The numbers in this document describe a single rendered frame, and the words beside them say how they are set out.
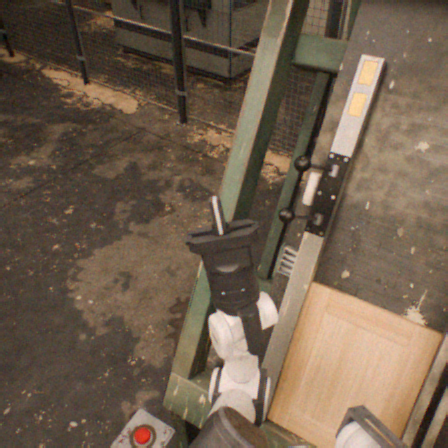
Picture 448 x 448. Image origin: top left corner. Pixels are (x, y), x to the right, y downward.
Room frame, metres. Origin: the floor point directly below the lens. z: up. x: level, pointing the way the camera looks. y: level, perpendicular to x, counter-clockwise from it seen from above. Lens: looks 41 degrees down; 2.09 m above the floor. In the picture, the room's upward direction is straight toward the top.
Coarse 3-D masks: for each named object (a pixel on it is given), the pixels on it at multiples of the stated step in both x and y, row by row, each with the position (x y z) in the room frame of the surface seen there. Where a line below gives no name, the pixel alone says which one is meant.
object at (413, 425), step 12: (444, 336) 0.58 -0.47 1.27; (444, 348) 0.55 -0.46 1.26; (432, 360) 0.57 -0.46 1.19; (444, 360) 0.54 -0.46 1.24; (432, 372) 0.53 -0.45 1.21; (444, 372) 0.54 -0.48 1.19; (432, 384) 0.51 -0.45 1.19; (444, 384) 0.53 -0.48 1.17; (420, 396) 0.51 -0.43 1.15; (432, 396) 0.52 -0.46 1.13; (444, 396) 0.49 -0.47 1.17; (420, 408) 0.49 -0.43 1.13; (432, 408) 0.50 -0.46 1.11; (444, 408) 0.48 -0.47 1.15; (408, 420) 0.49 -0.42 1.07; (420, 420) 0.47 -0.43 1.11; (432, 420) 0.47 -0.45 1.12; (408, 432) 0.46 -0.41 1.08; (420, 432) 0.47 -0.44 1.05; (432, 432) 0.45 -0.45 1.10; (408, 444) 0.45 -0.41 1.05; (420, 444) 0.45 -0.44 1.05; (432, 444) 0.44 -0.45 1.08
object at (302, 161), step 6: (300, 156) 0.83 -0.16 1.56; (306, 156) 0.83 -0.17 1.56; (294, 162) 0.83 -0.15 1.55; (300, 162) 0.82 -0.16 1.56; (306, 162) 0.82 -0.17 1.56; (300, 168) 0.82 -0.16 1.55; (306, 168) 0.82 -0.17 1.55; (318, 168) 0.85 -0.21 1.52; (324, 168) 0.85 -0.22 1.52; (330, 168) 0.87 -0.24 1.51; (336, 168) 0.87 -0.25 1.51; (330, 174) 0.86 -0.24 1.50; (336, 174) 0.86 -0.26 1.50
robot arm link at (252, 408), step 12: (216, 372) 0.55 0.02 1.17; (216, 384) 0.52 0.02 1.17; (216, 396) 0.49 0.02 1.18; (228, 396) 0.47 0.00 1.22; (240, 396) 0.47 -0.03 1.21; (264, 396) 0.49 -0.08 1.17; (216, 408) 0.42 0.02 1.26; (240, 408) 0.42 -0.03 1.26; (252, 408) 0.45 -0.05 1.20; (264, 408) 0.48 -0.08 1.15; (252, 420) 0.41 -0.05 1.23
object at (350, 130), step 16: (384, 64) 0.99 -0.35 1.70; (352, 96) 0.96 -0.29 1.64; (368, 96) 0.95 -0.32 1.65; (368, 112) 0.95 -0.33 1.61; (352, 128) 0.92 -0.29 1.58; (336, 144) 0.91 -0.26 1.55; (352, 144) 0.90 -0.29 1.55; (352, 160) 0.90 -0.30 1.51; (336, 208) 0.86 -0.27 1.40; (304, 240) 0.81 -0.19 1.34; (320, 240) 0.80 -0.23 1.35; (304, 256) 0.79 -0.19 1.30; (320, 256) 0.80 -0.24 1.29; (304, 272) 0.76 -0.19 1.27; (288, 288) 0.75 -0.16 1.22; (304, 288) 0.74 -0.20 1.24; (288, 304) 0.73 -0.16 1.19; (288, 320) 0.71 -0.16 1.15; (272, 336) 0.69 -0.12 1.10; (288, 336) 0.68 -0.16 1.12; (272, 352) 0.67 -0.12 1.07; (272, 368) 0.64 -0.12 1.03; (272, 384) 0.62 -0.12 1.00
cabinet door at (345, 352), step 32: (320, 288) 0.74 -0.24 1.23; (320, 320) 0.70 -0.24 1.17; (352, 320) 0.68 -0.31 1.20; (384, 320) 0.65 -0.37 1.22; (288, 352) 0.67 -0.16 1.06; (320, 352) 0.65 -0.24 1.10; (352, 352) 0.63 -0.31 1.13; (384, 352) 0.61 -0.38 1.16; (416, 352) 0.59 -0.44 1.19; (288, 384) 0.62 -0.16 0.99; (320, 384) 0.60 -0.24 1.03; (352, 384) 0.58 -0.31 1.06; (384, 384) 0.57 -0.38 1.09; (416, 384) 0.55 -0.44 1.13; (288, 416) 0.57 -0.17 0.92; (320, 416) 0.55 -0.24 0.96; (384, 416) 0.52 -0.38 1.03
